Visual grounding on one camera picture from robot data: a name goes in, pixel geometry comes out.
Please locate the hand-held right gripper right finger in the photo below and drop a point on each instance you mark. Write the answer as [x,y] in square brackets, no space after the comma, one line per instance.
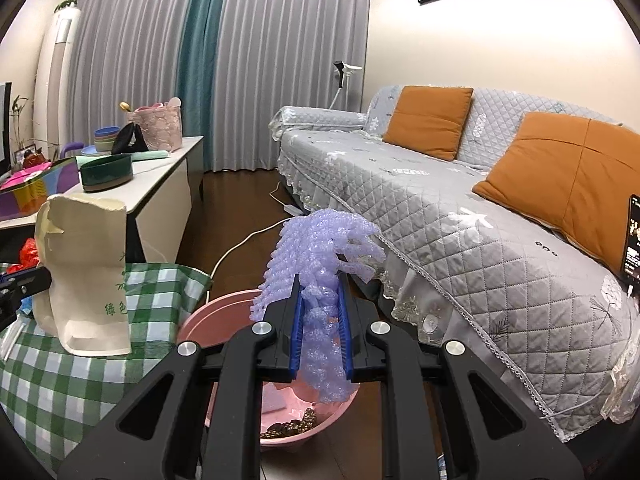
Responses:
[345,332]

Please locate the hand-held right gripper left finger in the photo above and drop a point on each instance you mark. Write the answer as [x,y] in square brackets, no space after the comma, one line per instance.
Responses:
[295,332]

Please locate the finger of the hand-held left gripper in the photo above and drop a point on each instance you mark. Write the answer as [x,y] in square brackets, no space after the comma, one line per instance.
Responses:
[30,282]

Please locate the red plastic bag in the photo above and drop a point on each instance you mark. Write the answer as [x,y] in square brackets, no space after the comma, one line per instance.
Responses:
[30,255]

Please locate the pink plastic basin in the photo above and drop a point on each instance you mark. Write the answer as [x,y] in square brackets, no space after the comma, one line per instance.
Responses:
[220,315]

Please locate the purple bubble wrap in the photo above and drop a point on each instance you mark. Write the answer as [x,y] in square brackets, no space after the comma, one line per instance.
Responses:
[310,250]

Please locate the multicoloured shiny box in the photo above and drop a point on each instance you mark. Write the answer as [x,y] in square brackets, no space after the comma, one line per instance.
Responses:
[35,190]

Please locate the brown food scraps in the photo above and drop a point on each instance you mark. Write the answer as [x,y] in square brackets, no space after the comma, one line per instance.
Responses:
[292,427]

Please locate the green checkered cloth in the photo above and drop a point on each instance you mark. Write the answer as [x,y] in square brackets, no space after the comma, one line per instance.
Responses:
[75,390]

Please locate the red brown ornament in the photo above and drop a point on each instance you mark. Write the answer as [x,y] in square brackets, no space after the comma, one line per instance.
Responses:
[35,161]

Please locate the white power strip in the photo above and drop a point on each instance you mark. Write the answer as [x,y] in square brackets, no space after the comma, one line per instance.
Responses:
[292,208]

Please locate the dark green round box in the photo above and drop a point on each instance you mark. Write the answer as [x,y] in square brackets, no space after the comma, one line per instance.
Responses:
[106,172]

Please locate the grey quilted sofa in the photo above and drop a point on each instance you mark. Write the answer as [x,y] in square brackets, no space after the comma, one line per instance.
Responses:
[400,200]

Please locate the black television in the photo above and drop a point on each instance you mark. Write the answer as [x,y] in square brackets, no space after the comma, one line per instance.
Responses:
[4,125]

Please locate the stack of pastel bowls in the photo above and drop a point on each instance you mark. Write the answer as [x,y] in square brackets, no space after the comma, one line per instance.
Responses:
[106,140]

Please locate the white coffee table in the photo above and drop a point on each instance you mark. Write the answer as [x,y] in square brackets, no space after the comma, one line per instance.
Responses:
[160,185]

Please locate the thin bamboo plant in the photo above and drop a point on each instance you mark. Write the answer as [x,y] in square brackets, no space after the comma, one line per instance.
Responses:
[19,115]

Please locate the mint green cloth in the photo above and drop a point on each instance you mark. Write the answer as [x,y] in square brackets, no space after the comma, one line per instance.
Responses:
[150,155]

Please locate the yellow flower ornament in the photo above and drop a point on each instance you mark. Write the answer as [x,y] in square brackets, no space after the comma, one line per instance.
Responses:
[125,107]

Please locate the pink lace basket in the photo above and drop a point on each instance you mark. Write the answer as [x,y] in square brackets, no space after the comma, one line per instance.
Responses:
[157,125]

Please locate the white standing air conditioner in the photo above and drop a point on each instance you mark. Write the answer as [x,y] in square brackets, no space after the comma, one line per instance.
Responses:
[55,75]

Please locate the orange cushion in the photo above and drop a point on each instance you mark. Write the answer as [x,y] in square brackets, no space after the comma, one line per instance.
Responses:
[565,180]
[430,120]

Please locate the grey curtain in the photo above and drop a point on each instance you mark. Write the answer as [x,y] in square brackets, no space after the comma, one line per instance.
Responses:
[290,60]
[125,35]

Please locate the potted green plant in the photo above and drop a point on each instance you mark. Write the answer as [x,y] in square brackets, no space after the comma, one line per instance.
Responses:
[67,4]

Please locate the clear plastic wrap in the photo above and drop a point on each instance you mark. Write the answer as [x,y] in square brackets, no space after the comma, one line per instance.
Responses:
[625,390]

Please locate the teal curtain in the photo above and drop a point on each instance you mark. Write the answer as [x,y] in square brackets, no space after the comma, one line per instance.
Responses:
[200,50]

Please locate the black smartphone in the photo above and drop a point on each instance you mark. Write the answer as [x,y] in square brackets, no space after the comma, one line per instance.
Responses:
[632,240]

